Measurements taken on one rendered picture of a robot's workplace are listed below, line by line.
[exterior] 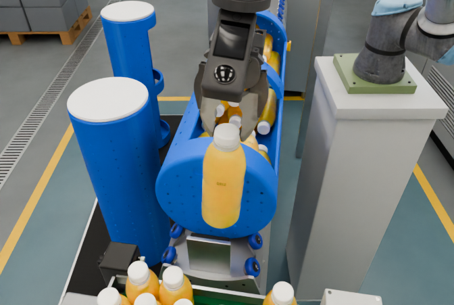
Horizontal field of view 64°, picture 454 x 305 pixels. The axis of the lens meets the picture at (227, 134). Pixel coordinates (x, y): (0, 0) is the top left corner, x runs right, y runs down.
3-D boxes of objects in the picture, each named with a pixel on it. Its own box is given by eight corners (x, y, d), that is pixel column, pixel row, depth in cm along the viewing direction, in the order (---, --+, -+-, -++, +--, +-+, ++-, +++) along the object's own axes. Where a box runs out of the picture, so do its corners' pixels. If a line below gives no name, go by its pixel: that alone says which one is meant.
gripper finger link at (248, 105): (263, 122, 58) (261, 70, 53) (261, 146, 53) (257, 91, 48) (244, 122, 59) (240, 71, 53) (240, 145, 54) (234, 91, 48)
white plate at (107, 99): (156, 78, 138) (157, 81, 138) (86, 74, 140) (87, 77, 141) (134, 122, 116) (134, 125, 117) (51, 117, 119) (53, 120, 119)
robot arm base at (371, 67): (389, 57, 120) (398, 28, 113) (413, 82, 108) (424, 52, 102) (345, 61, 118) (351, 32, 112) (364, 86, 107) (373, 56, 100)
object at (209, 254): (231, 266, 89) (232, 235, 81) (230, 275, 87) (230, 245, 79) (192, 260, 90) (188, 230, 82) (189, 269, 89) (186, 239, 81)
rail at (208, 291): (294, 306, 79) (295, 299, 77) (293, 310, 79) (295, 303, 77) (119, 280, 84) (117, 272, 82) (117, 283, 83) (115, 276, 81)
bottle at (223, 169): (204, 198, 69) (207, 120, 57) (241, 203, 68) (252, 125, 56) (197, 228, 63) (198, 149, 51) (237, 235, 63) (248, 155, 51)
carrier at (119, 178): (178, 223, 194) (125, 218, 196) (158, 80, 139) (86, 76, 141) (165, 272, 172) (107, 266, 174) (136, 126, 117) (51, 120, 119)
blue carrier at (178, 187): (284, 72, 157) (289, 7, 140) (273, 245, 90) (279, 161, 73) (220, 69, 162) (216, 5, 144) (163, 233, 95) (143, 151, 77)
